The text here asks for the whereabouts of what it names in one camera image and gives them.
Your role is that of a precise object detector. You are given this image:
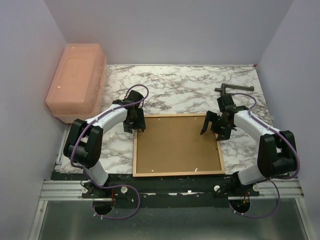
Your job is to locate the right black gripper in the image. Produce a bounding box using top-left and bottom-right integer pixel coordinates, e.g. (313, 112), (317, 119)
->
(201, 110), (232, 141)

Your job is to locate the brown frame backing board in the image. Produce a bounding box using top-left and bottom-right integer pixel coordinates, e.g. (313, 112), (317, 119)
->
(136, 116), (222, 173)

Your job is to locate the brown wooden picture frame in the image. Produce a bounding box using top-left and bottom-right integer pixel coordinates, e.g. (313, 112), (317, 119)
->
(132, 113), (225, 178)

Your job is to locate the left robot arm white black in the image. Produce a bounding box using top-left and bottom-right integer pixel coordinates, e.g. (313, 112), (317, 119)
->
(63, 89), (148, 198)

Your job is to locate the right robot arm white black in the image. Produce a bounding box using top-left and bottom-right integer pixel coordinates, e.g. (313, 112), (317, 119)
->
(200, 94), (300, 196)

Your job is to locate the pink plastic storage box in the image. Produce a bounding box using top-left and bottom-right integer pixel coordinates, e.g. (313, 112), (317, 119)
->
(45, 43), (107, 124)

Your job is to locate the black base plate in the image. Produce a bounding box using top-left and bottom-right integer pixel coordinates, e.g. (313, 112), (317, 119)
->
(82, 174), (260, 209)

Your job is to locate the aluminium rail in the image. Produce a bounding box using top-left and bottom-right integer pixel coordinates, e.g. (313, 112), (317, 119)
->
(39, 178), (305, 201)

